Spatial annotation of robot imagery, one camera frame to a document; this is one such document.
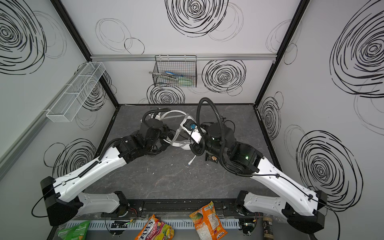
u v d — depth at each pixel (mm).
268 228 666
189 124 456
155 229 656
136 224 702
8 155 516
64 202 398
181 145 671
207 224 665
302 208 379
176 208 756
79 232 653
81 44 845
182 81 868
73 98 763
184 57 908
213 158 889
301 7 722
